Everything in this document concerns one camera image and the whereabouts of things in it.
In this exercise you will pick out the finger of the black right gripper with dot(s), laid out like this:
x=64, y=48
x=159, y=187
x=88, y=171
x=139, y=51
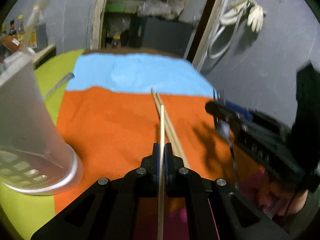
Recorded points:
x=223, y=114

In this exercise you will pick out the dark grey cabinet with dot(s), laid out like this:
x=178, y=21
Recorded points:
x=168, y=36

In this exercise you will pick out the red white bottle on floor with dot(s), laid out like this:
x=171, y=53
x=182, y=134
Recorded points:
x=116, y=42

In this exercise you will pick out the door frame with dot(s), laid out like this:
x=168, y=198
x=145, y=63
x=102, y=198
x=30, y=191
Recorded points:
x=202, y=37

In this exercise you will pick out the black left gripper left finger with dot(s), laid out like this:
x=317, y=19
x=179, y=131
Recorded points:
x=150, y=179

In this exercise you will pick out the white plastic utensil caddy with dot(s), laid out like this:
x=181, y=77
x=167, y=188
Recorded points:
x=34, y=158

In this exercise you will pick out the clear plastic bag on cabinet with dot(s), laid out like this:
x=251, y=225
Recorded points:
x=156, y=8

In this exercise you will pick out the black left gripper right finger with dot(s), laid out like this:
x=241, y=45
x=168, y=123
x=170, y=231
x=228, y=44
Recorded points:
x=173, y=178

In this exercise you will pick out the multicolour felt table mat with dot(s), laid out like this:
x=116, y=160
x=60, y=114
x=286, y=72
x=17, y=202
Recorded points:
x=107, y=114

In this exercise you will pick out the wooden chopstick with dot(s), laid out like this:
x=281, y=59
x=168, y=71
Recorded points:
x=166, y=122
x=172, y=129
x=161, y=176

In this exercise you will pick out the white rubber gloves on wall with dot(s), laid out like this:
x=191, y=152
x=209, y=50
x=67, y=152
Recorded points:
x=250, y=8

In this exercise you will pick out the green box on shelf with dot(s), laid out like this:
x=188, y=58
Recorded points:
x=121, y=8

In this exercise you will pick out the steel fork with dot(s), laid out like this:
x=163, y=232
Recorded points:
x=223, y=129

